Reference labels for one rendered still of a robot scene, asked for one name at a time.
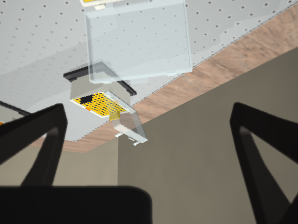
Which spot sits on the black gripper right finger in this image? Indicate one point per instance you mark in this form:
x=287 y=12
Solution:
x=268 y=201

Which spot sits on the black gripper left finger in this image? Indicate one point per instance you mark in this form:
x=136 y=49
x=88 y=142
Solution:
x=20 y=133

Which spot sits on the grey perforated base plate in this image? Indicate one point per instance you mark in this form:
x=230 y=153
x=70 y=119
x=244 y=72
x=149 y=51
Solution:
x=40 y=40

